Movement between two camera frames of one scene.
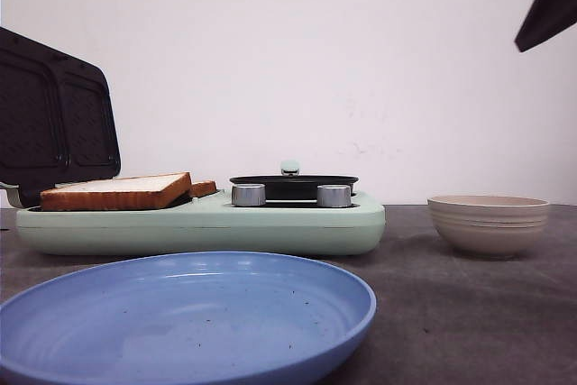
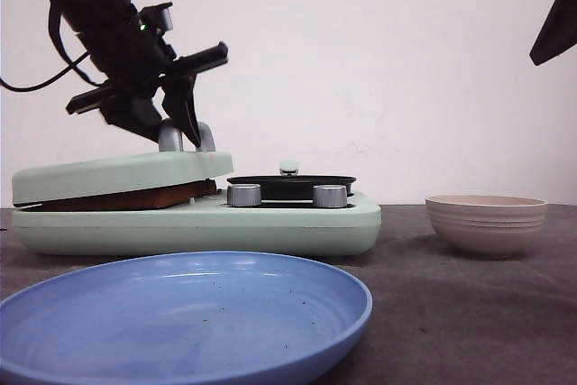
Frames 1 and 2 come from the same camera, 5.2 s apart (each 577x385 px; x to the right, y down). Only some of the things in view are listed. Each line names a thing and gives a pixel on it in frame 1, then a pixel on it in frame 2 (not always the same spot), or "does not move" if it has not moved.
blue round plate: x=181 y=318 does not move
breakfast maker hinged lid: x=57 y=122 -> x=173 y=165
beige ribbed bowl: x=489 y=226 does not move
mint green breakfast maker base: x=211 y=225 does not move
